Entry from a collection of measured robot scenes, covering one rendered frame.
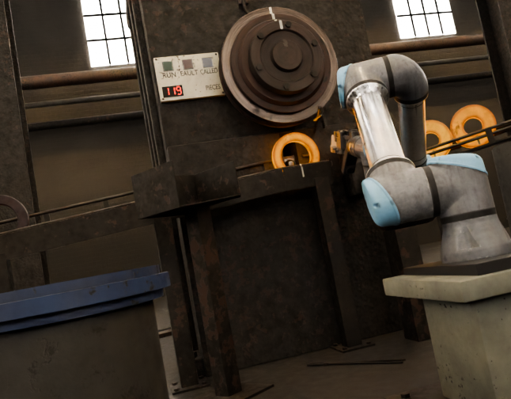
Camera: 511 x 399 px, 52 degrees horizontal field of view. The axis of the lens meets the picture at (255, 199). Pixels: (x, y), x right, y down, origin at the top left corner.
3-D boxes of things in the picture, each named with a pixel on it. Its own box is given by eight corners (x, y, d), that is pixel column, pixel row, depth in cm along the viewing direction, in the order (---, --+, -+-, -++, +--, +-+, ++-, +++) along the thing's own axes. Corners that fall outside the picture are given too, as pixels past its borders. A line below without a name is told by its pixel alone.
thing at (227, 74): (230, 134, 202) (209, 19, 207) (342, 119, 214) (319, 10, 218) (233, 129, 196) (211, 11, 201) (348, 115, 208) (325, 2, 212)
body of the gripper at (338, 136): (351, 128, 193) (366, 130, 181) (353, 151, 195) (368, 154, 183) (331, 131, 191) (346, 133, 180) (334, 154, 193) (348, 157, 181)
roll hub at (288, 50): (255, 99, 196) (241, 28, 198) (324, 91, 203) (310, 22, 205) (259, 94, 190) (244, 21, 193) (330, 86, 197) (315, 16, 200)
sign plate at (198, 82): (160, 103, 207) (153, 59, 209) (225, 96, 213) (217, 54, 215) (160, 101, 205) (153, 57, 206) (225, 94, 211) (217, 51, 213)
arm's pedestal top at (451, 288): (606, 270, 102) (601, 249, 103) (464, 303, 95) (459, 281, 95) (497, 270, 133) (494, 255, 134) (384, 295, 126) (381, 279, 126)
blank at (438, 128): (403, 130, 204) (403, 128, 201) (444, 115, 198) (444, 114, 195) (416, 167, 202) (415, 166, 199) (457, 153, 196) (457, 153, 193)
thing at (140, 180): (169, 411, 157) (130, 176, 163) (230, 383, 176) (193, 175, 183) (215, 416, 143) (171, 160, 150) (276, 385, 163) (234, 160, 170)
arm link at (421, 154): (424, 36, 143) (427, 161, 179) (384, 47, 145) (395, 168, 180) (436, 60, 135) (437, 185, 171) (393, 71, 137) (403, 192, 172)
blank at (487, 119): (444, 115, 198) (444, 114, 195) (487, 100, 193) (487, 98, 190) (458, 153, 196) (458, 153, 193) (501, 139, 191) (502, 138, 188)
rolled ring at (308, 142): (314, 129, 206) (312, 131, 209) (269, 135, 202) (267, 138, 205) (323, 175, 204) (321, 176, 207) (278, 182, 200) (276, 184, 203)
